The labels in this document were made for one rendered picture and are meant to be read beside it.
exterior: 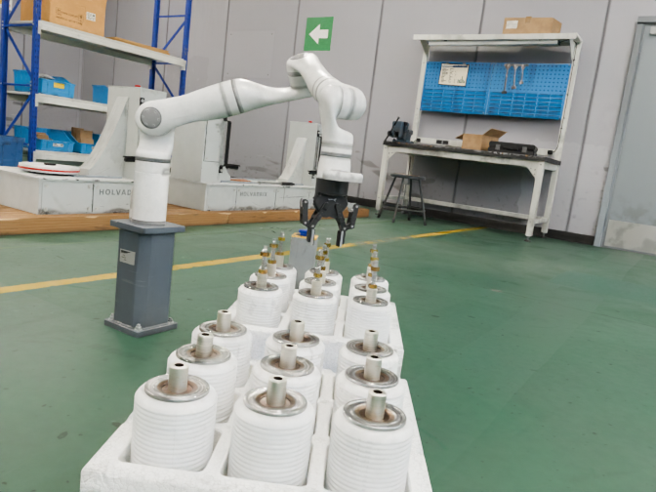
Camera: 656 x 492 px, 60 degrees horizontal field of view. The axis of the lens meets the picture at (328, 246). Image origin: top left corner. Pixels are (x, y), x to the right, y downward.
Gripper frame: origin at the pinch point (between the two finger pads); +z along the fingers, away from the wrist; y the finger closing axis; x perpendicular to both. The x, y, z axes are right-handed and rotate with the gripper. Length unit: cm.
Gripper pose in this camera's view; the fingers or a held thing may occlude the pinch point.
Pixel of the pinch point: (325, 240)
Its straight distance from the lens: 131.1
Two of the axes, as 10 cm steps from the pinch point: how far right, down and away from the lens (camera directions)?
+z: -1.2, 9.8, 1.6
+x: 3.3, 1.9, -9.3
